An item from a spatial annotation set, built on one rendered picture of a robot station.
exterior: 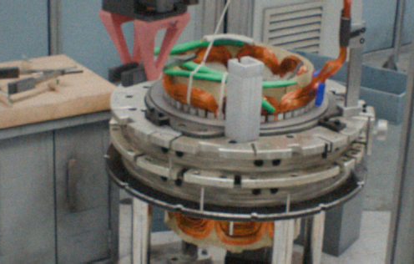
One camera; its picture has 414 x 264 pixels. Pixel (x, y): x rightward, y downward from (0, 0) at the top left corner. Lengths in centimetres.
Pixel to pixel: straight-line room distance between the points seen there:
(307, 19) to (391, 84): 228
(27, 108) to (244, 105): 33
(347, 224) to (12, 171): 53
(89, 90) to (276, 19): 235
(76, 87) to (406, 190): 70
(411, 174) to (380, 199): 289
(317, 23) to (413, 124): 311
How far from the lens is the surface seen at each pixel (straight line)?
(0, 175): 127
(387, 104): 135
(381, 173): 380
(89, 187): 134
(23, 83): 125
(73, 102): 127
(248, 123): 105
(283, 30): 365
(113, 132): 117
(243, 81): 103
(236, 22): 162
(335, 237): 148
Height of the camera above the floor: 149
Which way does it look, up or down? 21 degrees down
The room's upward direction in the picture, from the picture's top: 3 degrees clockwise
